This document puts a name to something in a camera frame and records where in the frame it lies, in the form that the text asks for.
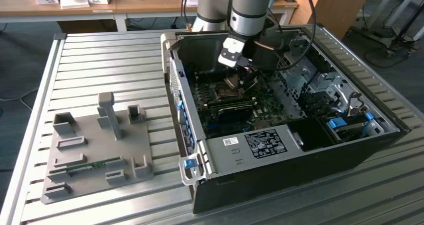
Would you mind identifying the silver CPU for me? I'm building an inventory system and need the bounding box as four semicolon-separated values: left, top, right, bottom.
224;75;243;90

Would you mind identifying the silver CPU socket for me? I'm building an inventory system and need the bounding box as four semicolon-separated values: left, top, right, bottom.
211;81;248;103

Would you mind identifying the silver metal drive cage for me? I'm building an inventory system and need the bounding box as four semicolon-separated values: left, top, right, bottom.
269;32;352;120

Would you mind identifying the green PC motherboard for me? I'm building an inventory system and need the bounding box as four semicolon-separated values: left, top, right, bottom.
189;70;295;139

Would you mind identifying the black graphics card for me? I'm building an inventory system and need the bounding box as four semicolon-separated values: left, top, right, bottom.
215;105;253;125

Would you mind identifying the wooden cabinet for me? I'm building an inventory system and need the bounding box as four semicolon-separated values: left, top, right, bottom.
276;0;377;41

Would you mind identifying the wooden desk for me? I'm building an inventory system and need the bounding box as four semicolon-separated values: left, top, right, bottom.
113;0;301;32
0;0;117;32

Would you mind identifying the blue disk carrier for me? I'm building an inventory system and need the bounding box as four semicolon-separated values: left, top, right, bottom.
327;117;348;131

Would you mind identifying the pale blue carrier strip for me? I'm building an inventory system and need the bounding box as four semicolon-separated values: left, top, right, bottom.
363;112;377;135

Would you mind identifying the black tripod stand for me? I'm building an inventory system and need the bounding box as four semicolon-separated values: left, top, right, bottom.
384;1;424;54

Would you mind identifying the grey power supply unit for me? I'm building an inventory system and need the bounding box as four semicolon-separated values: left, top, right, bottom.
197;125;304;180

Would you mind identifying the black open PC case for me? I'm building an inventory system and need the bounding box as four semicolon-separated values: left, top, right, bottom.
160;23;424;215

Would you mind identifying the white box with round lid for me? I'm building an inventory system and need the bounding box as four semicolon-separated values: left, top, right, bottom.
59;0;91;10

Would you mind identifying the grey plastic parts rack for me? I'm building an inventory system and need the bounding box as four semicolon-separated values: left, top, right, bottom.
39;91;156;205

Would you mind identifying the green RAM stick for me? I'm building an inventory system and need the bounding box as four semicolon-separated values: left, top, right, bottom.
65;157;120;173

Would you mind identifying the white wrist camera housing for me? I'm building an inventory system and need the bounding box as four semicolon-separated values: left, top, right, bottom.
217;35;248;69

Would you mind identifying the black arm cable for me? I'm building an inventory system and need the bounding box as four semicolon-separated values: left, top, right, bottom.
276;0;317;71

